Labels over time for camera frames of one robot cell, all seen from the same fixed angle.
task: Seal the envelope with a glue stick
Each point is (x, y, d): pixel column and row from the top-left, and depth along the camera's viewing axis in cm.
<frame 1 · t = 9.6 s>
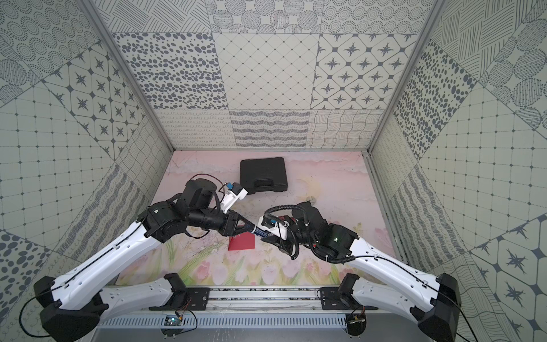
left hand: (253, 231, 60), fingers open
right hand: (268, 234, 69), fingers open
red envelope left: (244, 241, 90), on the table
black plastic tool case: (263, 175, 106), point 6 cm above the table

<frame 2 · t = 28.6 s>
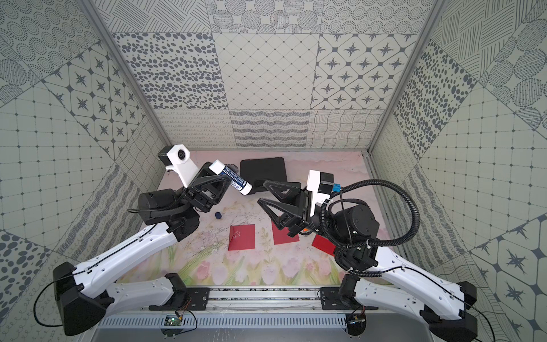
left hand: (229, 187, 38), fingers open
right hand: (259, 191, 44), fingers open
red envelope middle: (280, 236, 94), on the table
red envelope right: (321, 242, 94), on the table
the other named things where they were.

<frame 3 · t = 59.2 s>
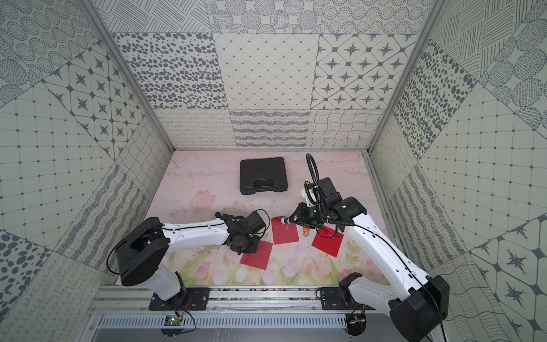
left hand: (259, 253, 83), fingers closed
right hand: (292, 222, 73), fingers open
red envelope left: (259, 259, 85), on the table
the other named things where they were.

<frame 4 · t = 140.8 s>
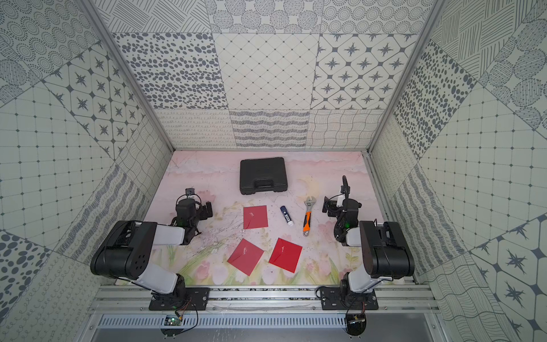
left hand: (203, 202, 95), fingers open
right hand: (335, 200, 96), fingers open
red envelope left: (246, 256, 87), on the table
red envelope middle: (255, 216, 97), on the table
red envelope right: (285, 255, 86), on the table
white blue glue stick: (287, 216, 95), point 3 cm above the table
silver adjustable wrench: (307, 220, 95), point 2 cm above the table
the other named things where they were.

